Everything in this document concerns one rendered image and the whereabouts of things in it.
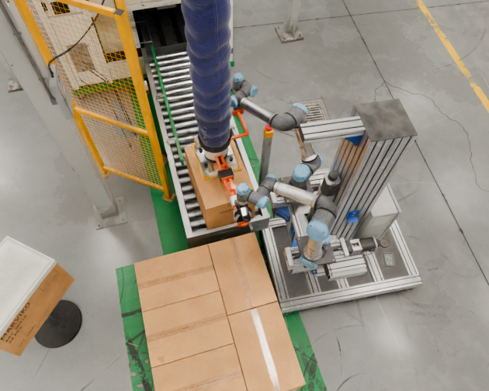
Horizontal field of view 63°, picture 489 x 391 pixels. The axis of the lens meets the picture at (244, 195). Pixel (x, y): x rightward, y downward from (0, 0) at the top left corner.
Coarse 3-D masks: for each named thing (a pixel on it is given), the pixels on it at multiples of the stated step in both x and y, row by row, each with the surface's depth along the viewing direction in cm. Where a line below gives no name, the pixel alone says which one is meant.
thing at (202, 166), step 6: (192, 144) 303; (198, 150) 300; (198, 156) 297; (198, 162) 295; (204, 162) 294; (210, 162) 295; (204, 168) 291; (210, 168) 291; (204, 174) 289; (204, 180) 288
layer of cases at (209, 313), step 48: (240, 240) 328; (144, 288) 306; (192, 288) 307; (240, 288) 308; (192, 336) 290; (240, 336) 290; (288, 336) 291; (192, 384) 274; (240, 384) 275; (288, 384) 275
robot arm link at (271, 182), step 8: (272, 176) 237; (264, 184) 234; (272, 184) 233; (280, 184) 232; (280, 192) 232; (288, 192) 229; (296, 192) 227; (304, 192) 226; (296, 200) 229; (304, 200) 225; (312, 200) 223; (320, 200) 220; (328, 200) 219; (328, 208) 215; (336, 208) 218; (336, 216) 217
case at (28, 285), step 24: (0, 264) 264; (24, 264) 264; (48, 264) 265; (0, 288) 256; (24, 288) 256; (48, 288) 273; (0, 312) 248; (24, 312) 258; (48, 312) 284; (0, 336) 244; (24, 336) 268
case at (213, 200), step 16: (192, 160) 318; (240, 160) 320; (192, 176) 323; (240, 176) 312; (208, 192) 304; (224, 192) 304; (208, 208) 297; (224, 208) 305; (208, 224) 318; (224, 224) 329
